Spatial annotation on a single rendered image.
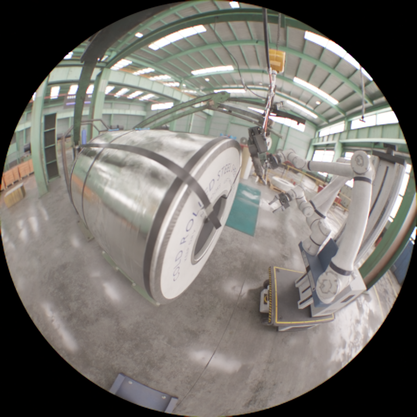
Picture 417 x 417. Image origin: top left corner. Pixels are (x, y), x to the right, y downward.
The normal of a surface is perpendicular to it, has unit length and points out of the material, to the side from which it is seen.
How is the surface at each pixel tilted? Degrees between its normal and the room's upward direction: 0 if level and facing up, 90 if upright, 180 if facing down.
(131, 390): 0
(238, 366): 0
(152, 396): 0
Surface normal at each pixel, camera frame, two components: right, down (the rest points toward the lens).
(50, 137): 0.89, 0.36
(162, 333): 0.19, -0.84
